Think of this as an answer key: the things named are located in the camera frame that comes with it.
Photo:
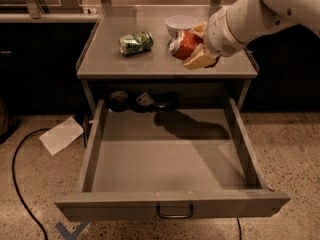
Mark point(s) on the green soda can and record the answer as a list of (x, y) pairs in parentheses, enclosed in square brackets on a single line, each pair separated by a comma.
[(135, 43)]

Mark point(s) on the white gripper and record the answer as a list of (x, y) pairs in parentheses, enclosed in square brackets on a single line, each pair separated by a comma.
[(218, 34)]

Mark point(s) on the red coke can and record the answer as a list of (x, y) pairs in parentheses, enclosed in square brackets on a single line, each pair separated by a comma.
[(184, 44)]

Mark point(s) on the dark counter cabinets behind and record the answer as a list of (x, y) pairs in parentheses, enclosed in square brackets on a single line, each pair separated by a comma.
[(38, 64)]

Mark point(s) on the blue tape floor marker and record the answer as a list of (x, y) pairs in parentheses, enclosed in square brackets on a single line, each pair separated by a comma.
[(73, 234)]

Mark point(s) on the white paper sheet on floor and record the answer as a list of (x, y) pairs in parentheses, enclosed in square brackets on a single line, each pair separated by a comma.
[(62, 135)]

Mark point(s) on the grey cabinet with top surface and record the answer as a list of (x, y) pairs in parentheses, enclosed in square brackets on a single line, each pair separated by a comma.
[(101, 59)]

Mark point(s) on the white ceramic bowl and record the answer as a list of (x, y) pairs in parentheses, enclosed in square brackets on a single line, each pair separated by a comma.
[(179, 22)]

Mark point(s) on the open grey top drawer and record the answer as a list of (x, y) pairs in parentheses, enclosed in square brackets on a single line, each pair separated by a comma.
[(135, 161)]

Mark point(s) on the metal drawer handle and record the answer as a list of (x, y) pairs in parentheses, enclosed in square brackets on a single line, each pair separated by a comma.
[(171, 211)]

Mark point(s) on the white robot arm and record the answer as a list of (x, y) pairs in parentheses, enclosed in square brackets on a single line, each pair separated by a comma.
[(266, 17)]

